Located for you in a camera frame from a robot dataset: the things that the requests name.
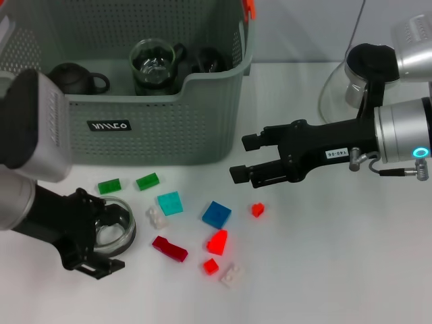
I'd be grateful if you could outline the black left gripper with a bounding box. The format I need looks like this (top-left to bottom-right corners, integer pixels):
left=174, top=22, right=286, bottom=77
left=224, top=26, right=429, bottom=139
left=14, top=184, right=126, bottom=282

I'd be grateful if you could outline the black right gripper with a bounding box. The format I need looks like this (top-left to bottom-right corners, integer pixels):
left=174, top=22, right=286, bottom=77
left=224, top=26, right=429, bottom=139
left=228, top=116, right=381, bottom=189

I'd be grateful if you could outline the glass teacup with black holder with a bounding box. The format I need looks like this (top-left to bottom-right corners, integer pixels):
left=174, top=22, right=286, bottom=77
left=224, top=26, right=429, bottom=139
left=133, top=76, right=182, bottom=97
left=130, top=38, right=187, bottom=82
left=188, top=47, right=227, bottom=74
left=90, top=195, right=137, bottom=256

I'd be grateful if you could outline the grey perforated plastic storage bin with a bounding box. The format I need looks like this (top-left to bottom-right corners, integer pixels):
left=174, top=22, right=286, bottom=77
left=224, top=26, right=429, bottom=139
left=0, top=0, right=257, bottom=166

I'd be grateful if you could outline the green toy brick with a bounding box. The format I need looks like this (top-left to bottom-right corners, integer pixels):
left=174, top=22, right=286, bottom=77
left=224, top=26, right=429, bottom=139
left=136, top=172, right=160, bottom=192
left=97, top=178, right=123, bottom=195

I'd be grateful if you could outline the white studded toy brick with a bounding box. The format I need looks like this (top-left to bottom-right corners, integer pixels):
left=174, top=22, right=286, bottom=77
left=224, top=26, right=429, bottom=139
left=145, top=206, right=169, bottom=230

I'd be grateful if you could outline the dark red long brick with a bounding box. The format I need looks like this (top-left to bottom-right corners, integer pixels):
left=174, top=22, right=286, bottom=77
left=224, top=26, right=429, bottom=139
left=151, top=235, right=189, bottom=263

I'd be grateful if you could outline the blue square toy brick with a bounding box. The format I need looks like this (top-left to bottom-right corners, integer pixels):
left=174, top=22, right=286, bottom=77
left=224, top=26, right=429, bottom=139
left=201, top=200, right=233, bottom=228

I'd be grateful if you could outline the cyan sloped toy brick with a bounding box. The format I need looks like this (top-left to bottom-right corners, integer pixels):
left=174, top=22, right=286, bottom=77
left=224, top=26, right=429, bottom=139
left=157, top=191, right=185, bottom=217

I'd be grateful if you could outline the red sloped toy brick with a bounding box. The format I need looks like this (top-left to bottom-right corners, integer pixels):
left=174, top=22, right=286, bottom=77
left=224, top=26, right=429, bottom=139
left=205, top=229, right=229, bottom=254

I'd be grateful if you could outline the small red cube brick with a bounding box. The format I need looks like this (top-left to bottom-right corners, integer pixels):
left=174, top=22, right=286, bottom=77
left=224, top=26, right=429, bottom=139
left=202, top=258, right=219, bottom=276

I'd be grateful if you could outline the white flat toy plate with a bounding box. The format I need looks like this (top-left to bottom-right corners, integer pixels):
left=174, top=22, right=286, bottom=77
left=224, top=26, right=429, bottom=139
left=219, top=263, right=244, bottom=290

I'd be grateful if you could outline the dark clay teapot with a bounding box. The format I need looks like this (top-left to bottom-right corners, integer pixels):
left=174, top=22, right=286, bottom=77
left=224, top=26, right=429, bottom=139
left=49, top=62, right=111, bottom=95

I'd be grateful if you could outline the right arm cable with plug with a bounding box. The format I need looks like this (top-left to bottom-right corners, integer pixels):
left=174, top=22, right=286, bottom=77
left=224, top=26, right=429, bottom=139
left=349, top=146, right=429, bottom=182

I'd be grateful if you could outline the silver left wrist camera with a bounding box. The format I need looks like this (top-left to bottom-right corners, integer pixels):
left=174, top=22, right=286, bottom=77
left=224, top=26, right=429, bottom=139
left=0, top=69, right=72, bottom=184

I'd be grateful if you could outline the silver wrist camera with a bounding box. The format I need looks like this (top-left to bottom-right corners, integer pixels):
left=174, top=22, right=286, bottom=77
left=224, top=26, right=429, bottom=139
left=390, top=11, right=432, bottom=82
left=0, top=69, right=72, bottom=184

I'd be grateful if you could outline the glass teapot with black handle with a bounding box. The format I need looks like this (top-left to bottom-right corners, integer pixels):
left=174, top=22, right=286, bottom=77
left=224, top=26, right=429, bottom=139
left=319, top=43, right=406, bottom=124

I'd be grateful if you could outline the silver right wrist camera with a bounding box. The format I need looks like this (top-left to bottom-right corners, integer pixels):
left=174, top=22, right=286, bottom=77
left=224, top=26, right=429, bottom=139
left=390, top=11, right=432, bottom=82

